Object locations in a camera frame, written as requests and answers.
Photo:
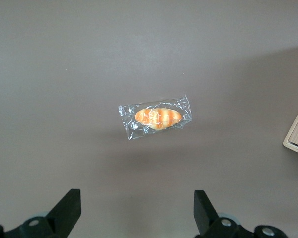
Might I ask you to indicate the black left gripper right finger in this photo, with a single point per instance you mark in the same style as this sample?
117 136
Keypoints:
206 215

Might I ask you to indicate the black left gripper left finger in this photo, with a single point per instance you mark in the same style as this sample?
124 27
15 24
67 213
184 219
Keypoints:
62 213

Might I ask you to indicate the bread roll in clear wrapper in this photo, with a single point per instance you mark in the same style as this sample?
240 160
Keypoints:
156 119

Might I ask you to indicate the brown table cover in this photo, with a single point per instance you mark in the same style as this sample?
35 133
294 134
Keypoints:
64 74

